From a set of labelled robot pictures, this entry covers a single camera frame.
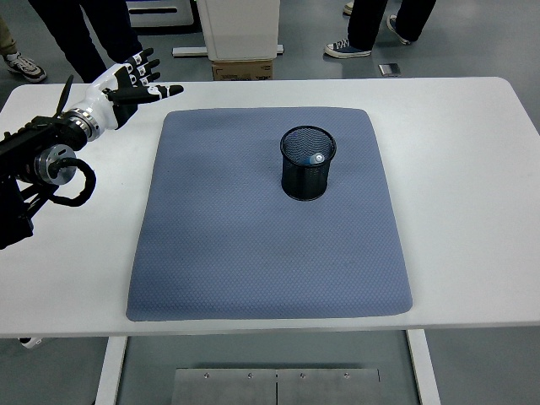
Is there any person with blue sneakers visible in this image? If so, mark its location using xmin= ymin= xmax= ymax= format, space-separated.
xmin=323 ymin=0 xmax=438 ymax=59

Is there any person in beige trousers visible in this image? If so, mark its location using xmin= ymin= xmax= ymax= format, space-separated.
xmin=0 ymin=15 xmax=47 ymax=84

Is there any white appliance with dark slot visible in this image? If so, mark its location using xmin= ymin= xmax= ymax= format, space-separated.
xmin=125 ymin=0 xmax=200 ymax=35

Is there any black mesh pen holder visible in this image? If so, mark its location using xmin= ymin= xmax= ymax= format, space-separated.
xmin=279 ymin=125 xmax=338 ymax=202

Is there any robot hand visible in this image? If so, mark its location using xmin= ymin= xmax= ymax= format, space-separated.
xmin=86 ymin=47 xmax=185 ymax=131

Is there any blue-grey textured mat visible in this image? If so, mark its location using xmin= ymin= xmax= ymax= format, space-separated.
xmin=125 ymin=105 xmax=413 ymax=323

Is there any white floor bar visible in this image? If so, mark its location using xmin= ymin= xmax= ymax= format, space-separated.
xmin=171 ymin=44 xmax=284 ymax=58

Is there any white cabinet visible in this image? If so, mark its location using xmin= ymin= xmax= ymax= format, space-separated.
xmin=197 ymin=0 xmax=282 ymax=62

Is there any cardboard box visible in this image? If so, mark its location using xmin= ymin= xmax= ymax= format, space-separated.
xmin=211 ymin=58 xmax=274 ymax=82

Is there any white table leg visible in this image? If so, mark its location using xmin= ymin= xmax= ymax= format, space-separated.
xmin=406 ymin=328 xmax=442 ymax=405
xmin=93 ymin=336 xmax=128 ymax=405

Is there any person in dark trousers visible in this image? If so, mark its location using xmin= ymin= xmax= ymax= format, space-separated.
xmin=27 ymin=0 xmax=143 ymax=84

